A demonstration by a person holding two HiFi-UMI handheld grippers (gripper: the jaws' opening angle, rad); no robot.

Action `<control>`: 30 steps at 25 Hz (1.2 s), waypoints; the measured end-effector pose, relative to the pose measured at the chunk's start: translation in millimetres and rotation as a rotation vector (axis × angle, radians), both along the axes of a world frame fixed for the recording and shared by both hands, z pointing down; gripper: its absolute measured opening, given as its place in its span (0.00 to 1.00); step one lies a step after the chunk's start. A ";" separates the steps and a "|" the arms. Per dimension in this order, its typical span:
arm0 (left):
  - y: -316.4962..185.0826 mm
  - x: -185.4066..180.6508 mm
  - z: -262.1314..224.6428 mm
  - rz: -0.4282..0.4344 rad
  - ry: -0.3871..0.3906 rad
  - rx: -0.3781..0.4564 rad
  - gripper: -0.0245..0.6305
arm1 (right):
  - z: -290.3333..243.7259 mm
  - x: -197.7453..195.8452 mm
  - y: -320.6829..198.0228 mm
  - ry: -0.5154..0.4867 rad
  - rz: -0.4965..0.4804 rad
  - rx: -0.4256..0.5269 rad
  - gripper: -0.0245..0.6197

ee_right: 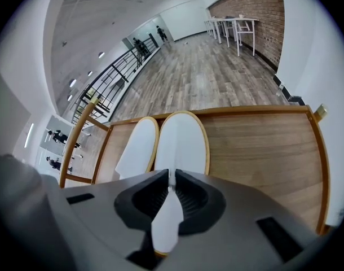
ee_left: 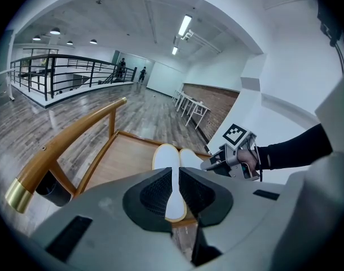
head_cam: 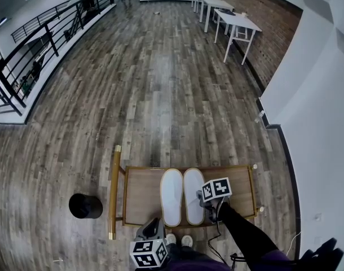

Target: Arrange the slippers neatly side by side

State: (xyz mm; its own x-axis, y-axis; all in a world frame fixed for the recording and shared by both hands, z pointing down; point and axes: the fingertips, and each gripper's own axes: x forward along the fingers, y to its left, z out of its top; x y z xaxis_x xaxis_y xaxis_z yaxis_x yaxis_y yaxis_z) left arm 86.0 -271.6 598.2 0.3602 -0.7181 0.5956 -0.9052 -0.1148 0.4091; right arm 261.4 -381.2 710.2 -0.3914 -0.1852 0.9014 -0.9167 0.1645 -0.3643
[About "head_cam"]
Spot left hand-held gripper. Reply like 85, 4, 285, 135
129, 218, 169, 269

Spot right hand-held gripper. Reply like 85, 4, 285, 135
195, 177, 233, 224

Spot white slipper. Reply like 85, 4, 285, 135
160, 168, 184, 228
183, 167, 206, 226

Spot person's right forearm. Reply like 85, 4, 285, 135
217, 202, 280, 265

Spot wooden trolley cart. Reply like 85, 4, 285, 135
108, 145, 266, 241

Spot person's legs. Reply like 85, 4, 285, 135
166, 242, 292, 271

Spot black round bin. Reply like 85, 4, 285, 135
68, 193, 104, 220

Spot black metal railing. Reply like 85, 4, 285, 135
0, 0, 115, 119

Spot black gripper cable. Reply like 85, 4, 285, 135
206, 202, 246, 271

